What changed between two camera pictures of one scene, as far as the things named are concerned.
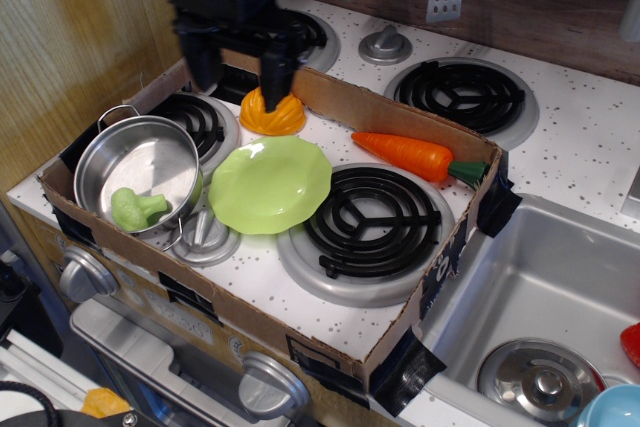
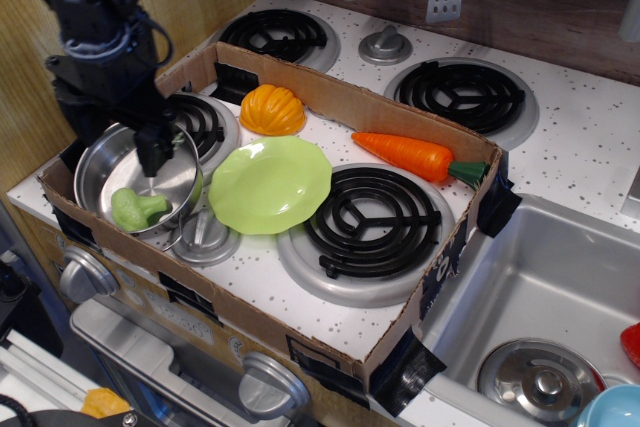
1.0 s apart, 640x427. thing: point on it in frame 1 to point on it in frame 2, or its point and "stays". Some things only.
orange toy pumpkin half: x=288 y=118 stays
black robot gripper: x=239 y=2 to x=114 y=73
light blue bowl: x=617 y=406 stays
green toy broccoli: x=137 y=212 stays
